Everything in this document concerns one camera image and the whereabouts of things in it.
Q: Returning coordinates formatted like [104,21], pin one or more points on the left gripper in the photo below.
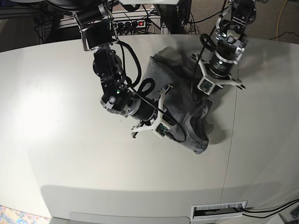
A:
[218,70]

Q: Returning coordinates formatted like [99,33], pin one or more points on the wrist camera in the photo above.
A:
[206,86]
[161,130]

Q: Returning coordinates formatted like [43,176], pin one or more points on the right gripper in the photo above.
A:
[150,112]

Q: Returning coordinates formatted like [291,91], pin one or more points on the black power strip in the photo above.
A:
[130,24]

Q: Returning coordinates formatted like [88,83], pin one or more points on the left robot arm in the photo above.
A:
[224,46]

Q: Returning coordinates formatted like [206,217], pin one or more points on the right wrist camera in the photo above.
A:
[161,130]

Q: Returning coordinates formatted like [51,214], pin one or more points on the grey T-shirt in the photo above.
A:
[188,107]

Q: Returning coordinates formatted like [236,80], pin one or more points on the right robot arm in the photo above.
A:
[121,95]

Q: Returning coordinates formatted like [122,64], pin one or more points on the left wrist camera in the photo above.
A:
[206,86]

